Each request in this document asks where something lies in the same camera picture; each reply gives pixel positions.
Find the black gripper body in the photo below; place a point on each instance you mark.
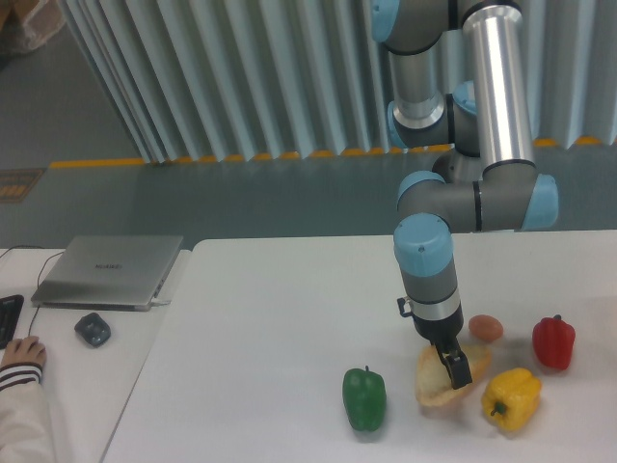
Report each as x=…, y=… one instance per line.
x=441, y=333

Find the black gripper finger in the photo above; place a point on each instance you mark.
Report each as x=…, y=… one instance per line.
x=457, y=367

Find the triangular toasted bread slice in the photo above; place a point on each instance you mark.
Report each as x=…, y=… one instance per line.
x=433, y=386

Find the white striped sleeve forearm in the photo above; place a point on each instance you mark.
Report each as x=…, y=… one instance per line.
x=26, y=433

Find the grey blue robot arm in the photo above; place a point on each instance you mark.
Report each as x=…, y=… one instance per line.
x=505, y=192

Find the person's hand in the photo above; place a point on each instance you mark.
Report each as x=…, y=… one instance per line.
x=23, y=361

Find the brown egg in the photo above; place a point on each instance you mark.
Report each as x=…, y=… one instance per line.
x=486, y=328

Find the yellow bell pepper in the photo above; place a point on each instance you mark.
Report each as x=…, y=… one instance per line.
x=511, y=398

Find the green bell pepper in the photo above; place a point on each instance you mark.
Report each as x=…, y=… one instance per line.
x=364, y=398

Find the red bell pepper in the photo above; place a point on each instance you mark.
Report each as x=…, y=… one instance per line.
x=553, y=342

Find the white folding partition screen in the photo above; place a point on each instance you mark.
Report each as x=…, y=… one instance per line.
x=220, y=79

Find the silver closed laptop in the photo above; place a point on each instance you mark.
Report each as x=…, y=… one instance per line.
x=111, y=272

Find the black keyboard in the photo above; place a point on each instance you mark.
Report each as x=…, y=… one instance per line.
x=10, y=310

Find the cardboard box in plastic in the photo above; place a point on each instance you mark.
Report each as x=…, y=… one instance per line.
x=28, y=25

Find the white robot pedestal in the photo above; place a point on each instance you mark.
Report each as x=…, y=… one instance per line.
x=455, y=167

